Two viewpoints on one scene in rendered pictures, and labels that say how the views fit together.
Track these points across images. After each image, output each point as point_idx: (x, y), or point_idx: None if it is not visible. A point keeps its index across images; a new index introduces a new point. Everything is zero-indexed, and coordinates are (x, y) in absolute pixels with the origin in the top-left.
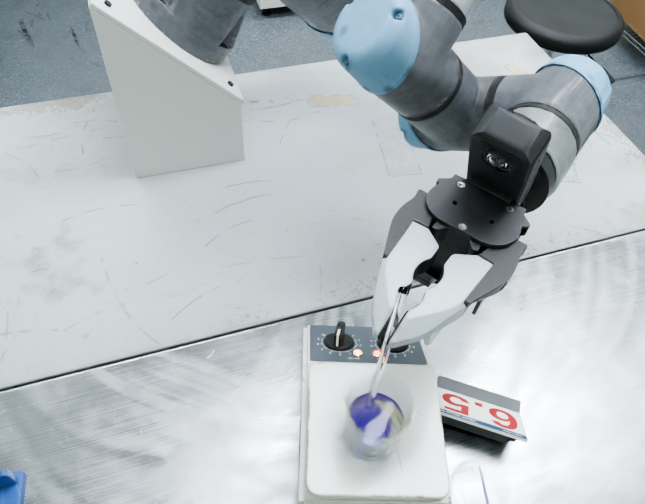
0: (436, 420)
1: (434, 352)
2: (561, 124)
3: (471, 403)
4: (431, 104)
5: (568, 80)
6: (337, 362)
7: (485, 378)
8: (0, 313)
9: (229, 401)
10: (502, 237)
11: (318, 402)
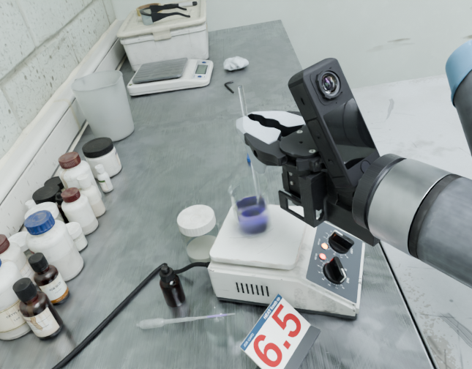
0: (254, 258)
1: (344, 334)
2: (422, 188)
3: (287, 337)
4: (470, 146)
5: None
6: (315, 231)
7: (314, 367)
8: (383, 139)
9: (318, 217)
10: (285, 145)
11: (282, 209)
